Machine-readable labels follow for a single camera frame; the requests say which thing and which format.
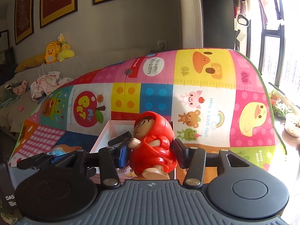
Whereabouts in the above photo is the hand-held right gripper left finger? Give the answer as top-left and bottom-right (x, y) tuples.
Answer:
(56, 142), (129, 188)

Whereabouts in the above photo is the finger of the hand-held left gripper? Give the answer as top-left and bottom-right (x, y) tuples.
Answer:
(30, 151), (59, 163)
(16, 158), (59, 170)

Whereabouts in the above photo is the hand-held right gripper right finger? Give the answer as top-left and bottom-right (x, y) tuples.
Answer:
(173, 138), (249, 188)

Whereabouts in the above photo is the blue white tissue packet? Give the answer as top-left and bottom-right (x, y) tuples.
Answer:
(47, 149), (62, 161)

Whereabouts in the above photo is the yellow pink toy cup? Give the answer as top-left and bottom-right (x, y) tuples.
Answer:
(124, 165), (139, 179)

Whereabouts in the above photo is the pink cardboard box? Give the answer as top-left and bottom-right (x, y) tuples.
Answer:
(90, 119), (177, 181)

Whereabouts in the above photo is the red hooded doll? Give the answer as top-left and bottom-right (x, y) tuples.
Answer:
(128, 111), (179, 181)

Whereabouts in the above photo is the beige sofa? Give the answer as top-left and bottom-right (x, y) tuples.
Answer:
(0, 51), (150, 142)

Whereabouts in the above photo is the pink white clothes pile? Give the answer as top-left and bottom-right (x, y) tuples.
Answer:
(30, 71), (74, 101)

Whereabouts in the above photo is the colourful printed play mat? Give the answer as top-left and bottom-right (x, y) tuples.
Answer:
(8, 49), (288, 181)

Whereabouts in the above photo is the yellow pillow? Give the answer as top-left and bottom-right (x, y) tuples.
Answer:
(15, 53), (46, 73)

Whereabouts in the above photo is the yellow duck plush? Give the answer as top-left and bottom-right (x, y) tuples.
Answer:
(44, 41), (62, 64)

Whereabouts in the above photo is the yellow plush toy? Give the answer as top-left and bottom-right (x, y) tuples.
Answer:
(57, 33), (75, 63)

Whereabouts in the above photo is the potted green plant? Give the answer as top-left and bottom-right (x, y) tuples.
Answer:
(268, 89), (294, 120)

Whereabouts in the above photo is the white plant pot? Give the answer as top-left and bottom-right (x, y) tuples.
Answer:
(284, 114), (300, 138)

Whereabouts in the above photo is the white hanging device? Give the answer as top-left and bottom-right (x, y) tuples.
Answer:
(234, 14), (250, 32)

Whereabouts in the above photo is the window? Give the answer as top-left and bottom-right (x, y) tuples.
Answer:
(234, 0), (300, 94)

